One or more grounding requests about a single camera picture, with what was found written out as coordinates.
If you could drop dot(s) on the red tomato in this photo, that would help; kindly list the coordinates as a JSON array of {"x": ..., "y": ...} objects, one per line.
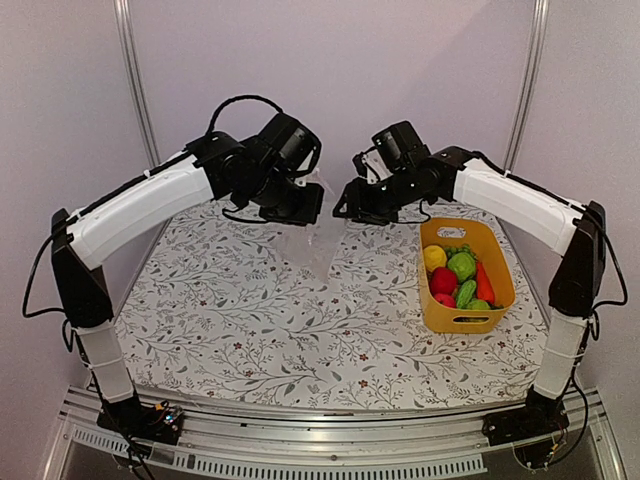
[{"x": 445, "y": 300}]

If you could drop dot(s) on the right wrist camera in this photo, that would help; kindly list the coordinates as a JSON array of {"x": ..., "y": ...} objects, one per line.
[{"x": 399, "y": 147}]

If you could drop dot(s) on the orange carrot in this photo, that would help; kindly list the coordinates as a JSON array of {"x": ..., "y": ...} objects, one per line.
[{"x": 484, "y": 289}]

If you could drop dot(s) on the red apple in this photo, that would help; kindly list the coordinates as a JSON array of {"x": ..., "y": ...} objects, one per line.
[{"x": 443, "y": 281}]

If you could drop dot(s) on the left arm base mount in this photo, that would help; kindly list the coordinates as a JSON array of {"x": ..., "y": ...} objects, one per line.
[{"x": 161, "y": 423}]

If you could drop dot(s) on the green guava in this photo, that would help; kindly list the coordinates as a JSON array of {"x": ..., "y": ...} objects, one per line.
[
  {"x": 478, "y": 305},
  {"x": 463, "y": 265}
]

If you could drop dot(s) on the yellow plastic basket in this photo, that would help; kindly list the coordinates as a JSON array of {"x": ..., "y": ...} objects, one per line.
[{"x": 484, "y": 244}]

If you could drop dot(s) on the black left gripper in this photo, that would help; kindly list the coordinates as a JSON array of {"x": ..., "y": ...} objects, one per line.
[{"x": 307, "y": 216}]

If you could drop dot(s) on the yellow lemon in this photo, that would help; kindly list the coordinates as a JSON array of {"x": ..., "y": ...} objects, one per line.
[{"x": 434, "y": 257}]

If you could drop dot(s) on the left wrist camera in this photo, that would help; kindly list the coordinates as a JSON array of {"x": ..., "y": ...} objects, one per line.
[{"x": 296, "y": 148}]

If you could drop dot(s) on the floral tablecloth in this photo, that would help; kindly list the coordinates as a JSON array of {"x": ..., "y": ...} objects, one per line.
[{"x": 220, "y": 311}]

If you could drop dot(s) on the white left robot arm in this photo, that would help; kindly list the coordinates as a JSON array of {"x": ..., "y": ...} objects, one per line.
[{"x": 263, "y": 169}]

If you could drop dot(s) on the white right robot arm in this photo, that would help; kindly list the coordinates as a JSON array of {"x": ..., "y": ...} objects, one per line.
[{"x": 575, "y": 232}]

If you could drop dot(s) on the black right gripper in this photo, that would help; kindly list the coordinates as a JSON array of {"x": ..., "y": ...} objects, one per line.
[{"x": 358, "y": 205}]

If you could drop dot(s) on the left aluminium post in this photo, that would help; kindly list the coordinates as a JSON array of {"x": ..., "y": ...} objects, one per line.
[{"x": 127, "y": 42}]

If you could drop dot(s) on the aluminium front rail frame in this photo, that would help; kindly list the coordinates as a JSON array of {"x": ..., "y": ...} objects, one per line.
[{"x": 225, "y": 439}]

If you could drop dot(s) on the green grape bunch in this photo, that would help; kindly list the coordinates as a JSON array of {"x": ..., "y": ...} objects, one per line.
[{"x": 453, "y": 250}]

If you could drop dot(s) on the clear zip top bag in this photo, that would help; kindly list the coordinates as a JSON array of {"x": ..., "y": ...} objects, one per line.
[{"x": 315, "y": 240}]

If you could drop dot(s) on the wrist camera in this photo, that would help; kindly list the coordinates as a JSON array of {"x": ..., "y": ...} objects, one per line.
[
  {"x": 296, "y": 148},
  {"x": 399, "y": 147}
]

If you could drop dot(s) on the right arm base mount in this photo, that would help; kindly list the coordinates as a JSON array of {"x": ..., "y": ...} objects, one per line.
[{"x": 537, "y": 429}]

